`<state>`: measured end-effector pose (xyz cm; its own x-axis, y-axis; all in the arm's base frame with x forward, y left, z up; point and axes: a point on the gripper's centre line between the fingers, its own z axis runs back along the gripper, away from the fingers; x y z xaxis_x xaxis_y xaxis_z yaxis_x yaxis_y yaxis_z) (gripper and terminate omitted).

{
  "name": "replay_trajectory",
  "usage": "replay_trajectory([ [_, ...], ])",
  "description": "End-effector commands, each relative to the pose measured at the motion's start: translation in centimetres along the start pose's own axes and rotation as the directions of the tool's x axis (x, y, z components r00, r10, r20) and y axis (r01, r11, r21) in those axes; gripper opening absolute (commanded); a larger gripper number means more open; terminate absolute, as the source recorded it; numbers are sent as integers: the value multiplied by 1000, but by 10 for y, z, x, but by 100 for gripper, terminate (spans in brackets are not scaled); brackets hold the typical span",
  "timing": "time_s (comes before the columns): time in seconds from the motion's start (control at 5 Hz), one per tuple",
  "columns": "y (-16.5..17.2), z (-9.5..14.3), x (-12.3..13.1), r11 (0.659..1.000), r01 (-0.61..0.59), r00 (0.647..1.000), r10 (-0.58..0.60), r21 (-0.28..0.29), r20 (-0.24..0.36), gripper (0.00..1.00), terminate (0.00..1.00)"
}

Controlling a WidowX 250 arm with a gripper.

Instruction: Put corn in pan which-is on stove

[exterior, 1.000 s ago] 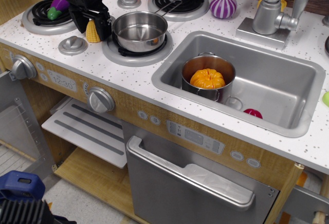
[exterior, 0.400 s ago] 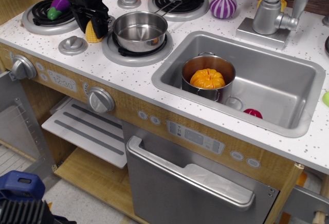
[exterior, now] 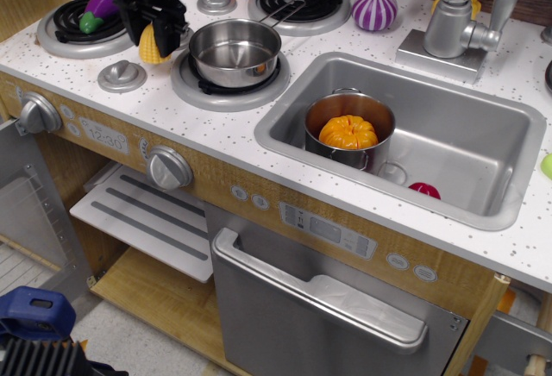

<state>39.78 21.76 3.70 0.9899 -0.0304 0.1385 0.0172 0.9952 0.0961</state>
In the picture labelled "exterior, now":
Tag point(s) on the back right stove burner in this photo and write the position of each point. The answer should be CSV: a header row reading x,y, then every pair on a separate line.
x,y
300,18

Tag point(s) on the stove burner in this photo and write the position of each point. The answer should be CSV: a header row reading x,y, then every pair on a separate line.
x,y
59,34
189,86
300,18

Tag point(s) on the grey countertop knob back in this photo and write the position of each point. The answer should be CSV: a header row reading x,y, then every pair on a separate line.
x,y
216,7

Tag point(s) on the silver toy faucet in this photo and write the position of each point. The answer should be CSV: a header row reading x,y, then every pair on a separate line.
x,y
454,45

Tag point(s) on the right oven dial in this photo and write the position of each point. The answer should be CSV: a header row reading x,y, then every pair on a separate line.
x,y
167,170

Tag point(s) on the orange toy pumpkin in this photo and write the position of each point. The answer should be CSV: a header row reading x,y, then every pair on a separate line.
x,y
348,132

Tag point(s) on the grey toy sink basin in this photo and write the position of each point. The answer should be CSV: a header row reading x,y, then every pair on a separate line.
x,y
478,150

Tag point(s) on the black ribbed device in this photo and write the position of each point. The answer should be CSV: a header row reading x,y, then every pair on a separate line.
x,y
51,358

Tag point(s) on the grey countertop knob front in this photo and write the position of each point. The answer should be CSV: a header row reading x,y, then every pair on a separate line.
x,y
122,76

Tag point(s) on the green toy at right edge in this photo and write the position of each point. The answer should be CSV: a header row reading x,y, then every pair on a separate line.
x,y
546,166

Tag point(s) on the purple striped toy onion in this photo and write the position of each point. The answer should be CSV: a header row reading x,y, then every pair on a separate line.
x,y
374,15

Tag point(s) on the grey countertop knob middle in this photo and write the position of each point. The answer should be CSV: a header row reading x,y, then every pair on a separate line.
x,y
184,39

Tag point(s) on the red toy vegetable in sink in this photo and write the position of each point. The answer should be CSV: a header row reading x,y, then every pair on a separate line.
x,y
426,189

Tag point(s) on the yellow toy behind faucet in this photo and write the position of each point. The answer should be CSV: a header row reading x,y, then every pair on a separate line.
x,y
475,6

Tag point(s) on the white oven rack shelf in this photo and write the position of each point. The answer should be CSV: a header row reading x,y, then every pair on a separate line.
x,y
169,226

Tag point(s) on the purple toy eggplant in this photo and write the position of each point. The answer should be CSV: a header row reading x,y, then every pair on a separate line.
x,y
96,13

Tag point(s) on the yellow toy corn cob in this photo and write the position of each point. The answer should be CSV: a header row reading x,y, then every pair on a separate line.
x,y
148,49

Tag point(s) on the open oven door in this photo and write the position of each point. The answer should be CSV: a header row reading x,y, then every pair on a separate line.
x,y
39,245

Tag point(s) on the grey countertop knob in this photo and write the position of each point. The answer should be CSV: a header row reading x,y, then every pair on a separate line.
x,y
184,39
122,76
216,7

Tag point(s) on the front left stove burner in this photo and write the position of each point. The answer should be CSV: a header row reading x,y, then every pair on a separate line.
x,y
59,34

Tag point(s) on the steel pot in sink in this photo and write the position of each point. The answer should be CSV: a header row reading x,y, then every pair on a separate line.
x,y
350,102

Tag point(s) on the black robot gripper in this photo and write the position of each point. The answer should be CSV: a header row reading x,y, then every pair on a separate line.
x,y
169,22

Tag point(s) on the oven dial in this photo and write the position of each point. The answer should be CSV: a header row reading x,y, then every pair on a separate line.
x,y
167,170
38,114

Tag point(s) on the small steel saucepan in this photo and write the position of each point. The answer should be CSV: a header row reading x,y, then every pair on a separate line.
x,y
236,53

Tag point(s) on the front right stove burner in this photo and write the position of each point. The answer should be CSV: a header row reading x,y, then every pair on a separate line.
x,y
189,86

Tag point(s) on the blue clamp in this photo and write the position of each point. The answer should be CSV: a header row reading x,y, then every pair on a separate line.
x,y
36,315

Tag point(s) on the left oven dial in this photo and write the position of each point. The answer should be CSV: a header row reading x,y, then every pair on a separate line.
x,y
38,114

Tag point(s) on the silver dishwasher door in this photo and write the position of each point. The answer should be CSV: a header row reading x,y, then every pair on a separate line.
x,y
286,309

